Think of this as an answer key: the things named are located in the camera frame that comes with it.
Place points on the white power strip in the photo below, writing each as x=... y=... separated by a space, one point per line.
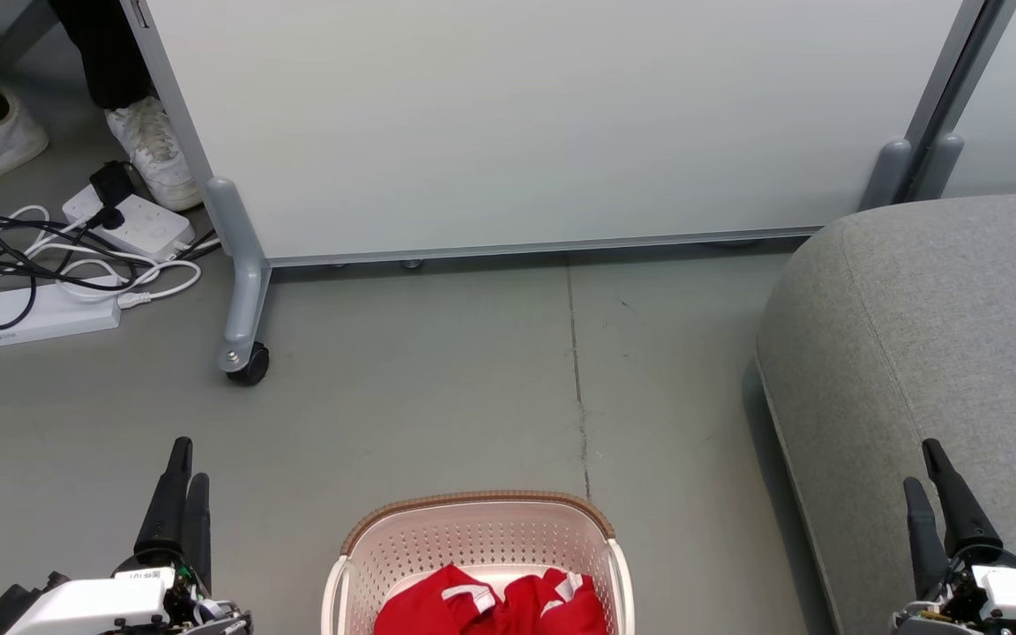
x=142 y=225

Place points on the short grey partition foot bracket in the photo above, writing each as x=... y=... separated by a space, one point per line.
x=887 y=176
x=938 y=168

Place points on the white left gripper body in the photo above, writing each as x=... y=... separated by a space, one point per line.
x=102 y=604

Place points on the long grey partition foot bracket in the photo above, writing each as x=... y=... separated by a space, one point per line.
x=243 y=282

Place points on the white partition panel grey frame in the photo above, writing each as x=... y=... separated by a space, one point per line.
x=543 y=123

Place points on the black caster wheel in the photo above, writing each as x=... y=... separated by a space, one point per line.
x=252 y=363

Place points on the flat white power box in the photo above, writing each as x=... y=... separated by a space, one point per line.
x=49 y=313

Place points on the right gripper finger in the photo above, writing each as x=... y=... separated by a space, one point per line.
x=962 y=520
x=924 y=547

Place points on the narrow white partition panel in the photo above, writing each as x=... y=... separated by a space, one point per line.
x=1015 y=106

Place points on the grey fabric sofa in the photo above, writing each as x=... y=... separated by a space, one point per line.
x=940 y=353

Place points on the black plug adapter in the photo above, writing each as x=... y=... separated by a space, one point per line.
x=111 y=183

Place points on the white perforated laundry basket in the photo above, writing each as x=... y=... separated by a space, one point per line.
x=473 y=538

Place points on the grey desk leg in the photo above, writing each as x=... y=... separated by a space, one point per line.
x=18 y=35

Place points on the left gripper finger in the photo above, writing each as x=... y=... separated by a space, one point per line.
x=199 y=529
x=168 y=511

